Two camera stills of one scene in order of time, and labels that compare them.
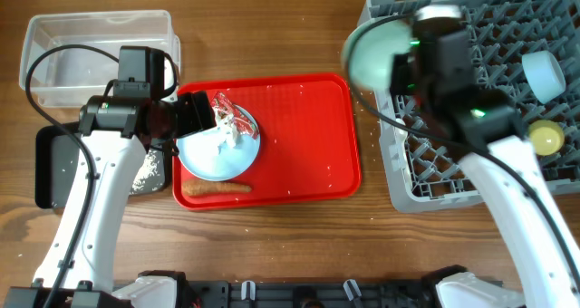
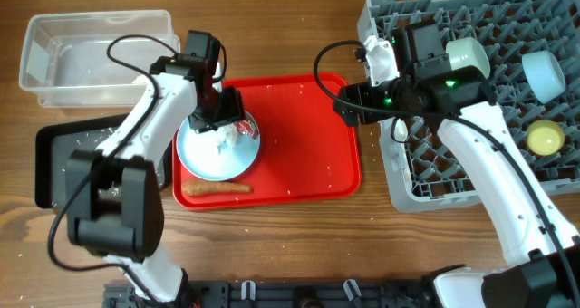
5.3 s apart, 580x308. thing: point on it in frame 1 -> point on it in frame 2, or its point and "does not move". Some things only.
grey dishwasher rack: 526,44 does not move
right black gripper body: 399,86 -> 387,95
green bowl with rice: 370,48 -> 468,52
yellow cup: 546,137 does not move
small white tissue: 227,129 does not move
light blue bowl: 545,74 does not move
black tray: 62,168 does not move
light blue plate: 207,155 does not move
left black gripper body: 184,116 -> 223,107
